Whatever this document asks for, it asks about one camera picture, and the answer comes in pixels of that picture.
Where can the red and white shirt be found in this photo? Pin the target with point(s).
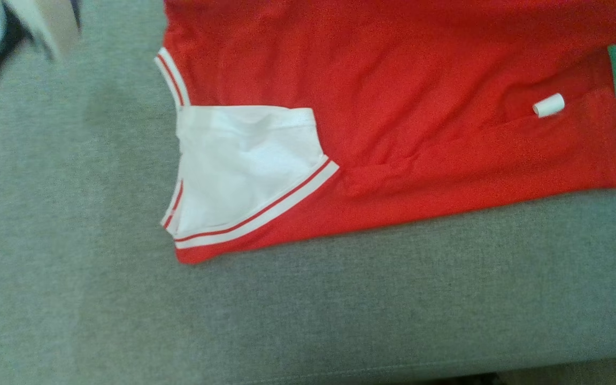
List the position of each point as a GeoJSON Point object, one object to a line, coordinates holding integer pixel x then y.
{"type": "Point", "coordinates": [420, 107]}

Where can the large grey sofa seat cushion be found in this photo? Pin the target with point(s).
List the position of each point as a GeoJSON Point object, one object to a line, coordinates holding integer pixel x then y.
{"type": "Point", "coordinates": [286, 321]}

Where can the small white paper tag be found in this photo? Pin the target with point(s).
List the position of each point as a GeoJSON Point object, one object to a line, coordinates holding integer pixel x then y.
{"type": "Point", "coordinates": [548, 105]}

